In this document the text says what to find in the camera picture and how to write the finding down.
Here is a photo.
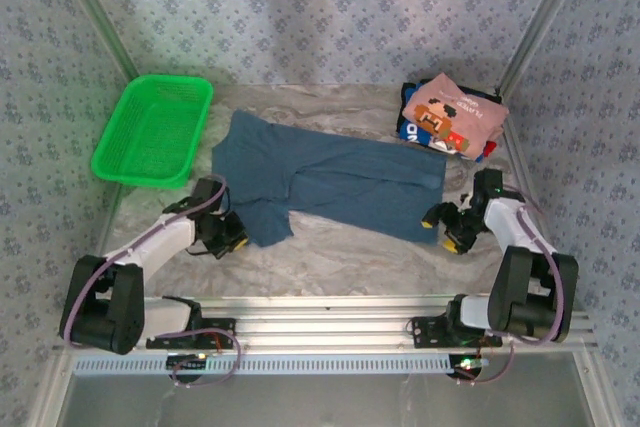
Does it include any plain blue t-shirt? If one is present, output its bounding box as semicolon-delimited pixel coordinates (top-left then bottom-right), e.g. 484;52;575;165
210;110;448;248

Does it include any blue white-print folded t-shirt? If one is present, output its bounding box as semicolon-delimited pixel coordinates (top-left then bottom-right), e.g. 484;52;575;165
397;81;451;151

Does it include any pink pixel-print folded t-shirt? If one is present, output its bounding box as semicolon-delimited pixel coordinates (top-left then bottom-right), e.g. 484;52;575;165
403;71;510;161

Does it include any green plastic basket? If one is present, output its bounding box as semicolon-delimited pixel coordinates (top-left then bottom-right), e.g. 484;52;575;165
89;74;215;192

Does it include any small black circuit board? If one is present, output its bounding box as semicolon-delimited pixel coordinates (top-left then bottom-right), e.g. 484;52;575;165
166;354;209;374
452;354;489;379

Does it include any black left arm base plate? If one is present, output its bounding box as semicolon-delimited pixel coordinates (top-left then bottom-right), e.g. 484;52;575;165
144;315;237;350

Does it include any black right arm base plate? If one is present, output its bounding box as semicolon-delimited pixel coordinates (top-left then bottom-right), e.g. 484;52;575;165
410;315;504;350

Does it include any aluminium rail frame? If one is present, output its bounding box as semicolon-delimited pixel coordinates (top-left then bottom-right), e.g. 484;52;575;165
53;295;599;354

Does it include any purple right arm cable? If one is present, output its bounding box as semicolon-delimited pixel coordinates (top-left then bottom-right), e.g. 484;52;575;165
457;186;581;388

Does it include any grey slotted cable duct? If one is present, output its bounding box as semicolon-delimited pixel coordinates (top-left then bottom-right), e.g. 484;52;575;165
72;352;484;377

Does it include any aluminium frame post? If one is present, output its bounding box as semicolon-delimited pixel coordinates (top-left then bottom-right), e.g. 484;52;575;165
498;0;596;98
49;0;146;93

